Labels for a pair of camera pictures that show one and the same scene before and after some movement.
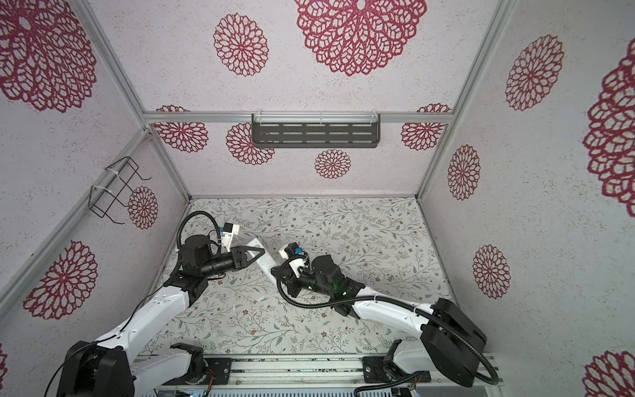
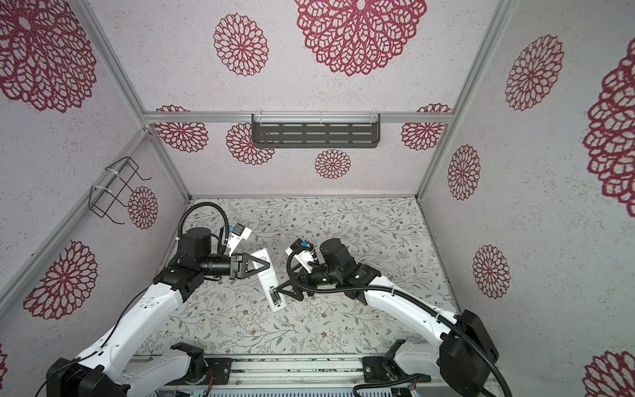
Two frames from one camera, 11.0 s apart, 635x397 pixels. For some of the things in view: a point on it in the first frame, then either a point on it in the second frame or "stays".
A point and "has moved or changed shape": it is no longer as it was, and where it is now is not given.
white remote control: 264,262 has moved or changed shape
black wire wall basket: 102,199 stays
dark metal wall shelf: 316,131 stays
